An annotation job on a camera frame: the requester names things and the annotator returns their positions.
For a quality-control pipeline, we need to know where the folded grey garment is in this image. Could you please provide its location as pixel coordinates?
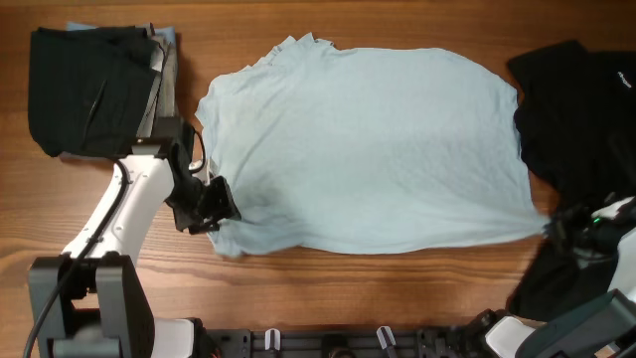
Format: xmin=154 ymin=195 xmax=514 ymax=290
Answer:
xmin=137 ymin=35 xmax=179 ymax=137

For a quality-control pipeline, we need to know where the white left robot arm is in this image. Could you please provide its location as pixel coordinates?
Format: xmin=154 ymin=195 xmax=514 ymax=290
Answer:
xmin=23 ymin=139 xmax=239 ymax=357

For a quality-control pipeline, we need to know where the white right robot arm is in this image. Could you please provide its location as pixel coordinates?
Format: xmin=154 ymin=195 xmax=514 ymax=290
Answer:
xmin=482 ymin=197 xmax=635 ymax=357

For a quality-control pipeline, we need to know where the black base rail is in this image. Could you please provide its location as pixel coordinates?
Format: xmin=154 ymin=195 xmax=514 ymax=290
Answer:
xmin=208 ymin=326 xmax=495 ymax=358

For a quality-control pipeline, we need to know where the black clothes pile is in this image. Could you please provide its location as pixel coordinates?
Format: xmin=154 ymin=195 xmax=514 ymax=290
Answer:
xmin=504 ymin=39 xmax=636 ymax=322

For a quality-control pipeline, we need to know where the light blue t-shirt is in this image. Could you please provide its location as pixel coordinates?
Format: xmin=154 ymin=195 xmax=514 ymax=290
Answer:
xmin=196 ymin=35 xmax=547 ymax=257

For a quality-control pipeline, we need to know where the folded black garment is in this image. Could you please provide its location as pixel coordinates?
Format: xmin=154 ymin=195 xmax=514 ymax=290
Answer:
xmin=28 ymin=26 xmax=160 ymax=157

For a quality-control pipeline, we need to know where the folded light blue garment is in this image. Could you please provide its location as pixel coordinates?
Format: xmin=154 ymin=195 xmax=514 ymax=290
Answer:
xmin=66 ymin=22 xmax=177 ymax=45

